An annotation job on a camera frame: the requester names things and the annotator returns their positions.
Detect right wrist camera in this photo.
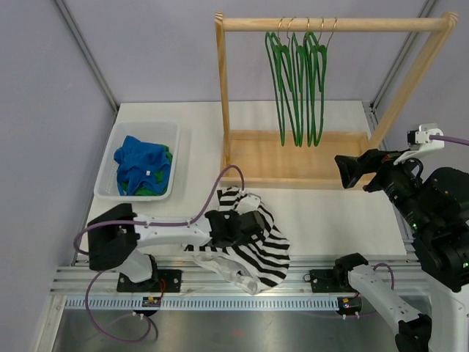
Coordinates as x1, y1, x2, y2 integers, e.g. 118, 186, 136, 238
394, 123, 445, 165

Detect black white striped top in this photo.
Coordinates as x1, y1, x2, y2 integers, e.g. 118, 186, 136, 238
182, 187, 290, 296

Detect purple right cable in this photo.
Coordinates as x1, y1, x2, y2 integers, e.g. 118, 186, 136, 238
372, 134, 469, 320

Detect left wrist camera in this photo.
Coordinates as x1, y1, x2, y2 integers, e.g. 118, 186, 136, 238
234, 190, 262, 214

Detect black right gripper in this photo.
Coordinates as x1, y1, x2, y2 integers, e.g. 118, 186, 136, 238
335, 146, 431, 232

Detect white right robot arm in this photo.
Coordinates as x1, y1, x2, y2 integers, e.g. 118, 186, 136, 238
332, 149, 468, 351

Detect wooden clothes rack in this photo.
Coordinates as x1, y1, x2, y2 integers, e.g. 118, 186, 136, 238
214, 12, 458, 189

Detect white slotted cable duct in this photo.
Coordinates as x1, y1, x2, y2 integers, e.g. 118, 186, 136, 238
65, 296, 339, 311

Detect white plastic basket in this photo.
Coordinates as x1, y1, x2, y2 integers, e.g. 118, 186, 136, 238
95, 121, 180, 202

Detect aluminium mounting rail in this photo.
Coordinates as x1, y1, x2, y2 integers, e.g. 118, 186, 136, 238
50, 258, 429, 296

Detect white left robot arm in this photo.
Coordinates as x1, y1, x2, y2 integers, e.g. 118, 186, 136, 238
86, 203, 265, 292

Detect blue tank top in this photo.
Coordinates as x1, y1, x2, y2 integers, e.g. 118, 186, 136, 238
112, 135, 173, 197

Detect green tank top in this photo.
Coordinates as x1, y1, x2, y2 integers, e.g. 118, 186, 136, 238
124, 145, 174, 195

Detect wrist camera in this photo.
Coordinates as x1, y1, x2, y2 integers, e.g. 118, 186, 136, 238
394, 123, 445, 165
234, 190, 262, 214

